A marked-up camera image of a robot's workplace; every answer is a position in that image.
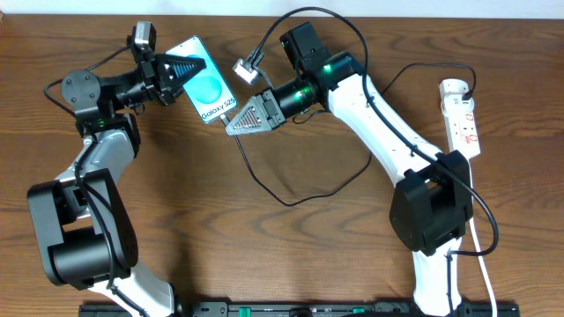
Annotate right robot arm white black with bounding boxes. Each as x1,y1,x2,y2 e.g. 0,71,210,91
226,22,473,316

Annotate white power strip cord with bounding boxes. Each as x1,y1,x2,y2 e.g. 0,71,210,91
466,158,499,317

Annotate white power strip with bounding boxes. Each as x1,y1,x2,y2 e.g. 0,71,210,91
439,78,480,159

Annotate blue Galaxy smartphone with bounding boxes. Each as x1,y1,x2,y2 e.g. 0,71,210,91
166,36,238,124

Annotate white usb charger plug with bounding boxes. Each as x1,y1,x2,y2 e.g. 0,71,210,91
441,93,475,117

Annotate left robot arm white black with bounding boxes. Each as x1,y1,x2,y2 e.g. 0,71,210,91
26,54,206,316

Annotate black charger cable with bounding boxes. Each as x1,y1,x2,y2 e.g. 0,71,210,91
219,62,478,208

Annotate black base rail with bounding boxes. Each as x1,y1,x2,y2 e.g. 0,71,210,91
78,300,521,317

